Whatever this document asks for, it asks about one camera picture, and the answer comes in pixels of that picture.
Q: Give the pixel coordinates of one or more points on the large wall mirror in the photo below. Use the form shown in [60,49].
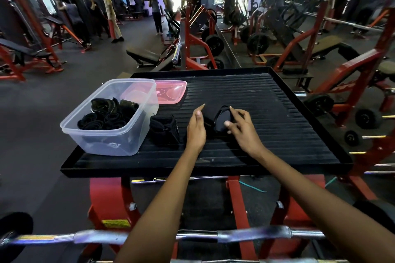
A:
[339,25]

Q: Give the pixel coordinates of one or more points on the person's right hand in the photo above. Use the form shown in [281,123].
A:
[247,136]

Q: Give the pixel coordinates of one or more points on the person's right forearm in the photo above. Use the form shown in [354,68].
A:
[324,198]

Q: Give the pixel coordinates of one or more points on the red plate-loaded machine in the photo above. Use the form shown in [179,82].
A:
[188,37]

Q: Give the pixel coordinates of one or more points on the thin chrome bar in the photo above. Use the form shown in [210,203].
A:
[172,179]

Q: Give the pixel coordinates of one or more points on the pink plastic lid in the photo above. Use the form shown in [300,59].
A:
[172,90]

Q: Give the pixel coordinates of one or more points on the person's left hand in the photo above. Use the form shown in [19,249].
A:
[196,131]

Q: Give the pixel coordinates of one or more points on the black ribbed platform tray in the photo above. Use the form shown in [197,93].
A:
[277,136]

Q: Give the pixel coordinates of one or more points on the red incline bench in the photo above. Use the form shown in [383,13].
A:
[54,20]

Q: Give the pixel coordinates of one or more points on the black weight plate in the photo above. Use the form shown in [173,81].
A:
[214,45]

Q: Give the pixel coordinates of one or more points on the black low bench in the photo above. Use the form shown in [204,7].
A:
[143,54]

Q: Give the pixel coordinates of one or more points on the red power rack with bench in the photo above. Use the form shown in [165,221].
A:
[18,47]

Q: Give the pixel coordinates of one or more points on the chrome barbell sleeve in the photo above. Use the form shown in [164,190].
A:
[176,53]

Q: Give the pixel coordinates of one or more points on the person's left forearm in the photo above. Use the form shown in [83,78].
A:
[157,216]

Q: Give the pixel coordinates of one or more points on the clear plastic container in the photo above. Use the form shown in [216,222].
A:
[105,145]

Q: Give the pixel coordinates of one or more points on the chrome curl bar black plates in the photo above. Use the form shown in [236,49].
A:
[102,236]
[89,253]

